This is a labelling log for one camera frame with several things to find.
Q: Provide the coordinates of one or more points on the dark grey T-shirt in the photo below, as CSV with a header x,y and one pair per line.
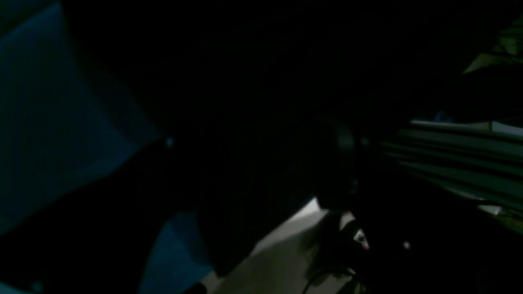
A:
x,y
272,101

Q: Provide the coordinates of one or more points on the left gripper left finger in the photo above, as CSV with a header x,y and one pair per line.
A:
x,y
97,239

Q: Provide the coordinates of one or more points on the blue table cloth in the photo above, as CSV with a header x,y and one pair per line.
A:
x,y
54,134

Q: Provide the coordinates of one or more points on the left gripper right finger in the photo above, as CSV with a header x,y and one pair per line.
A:
x,y
420,237

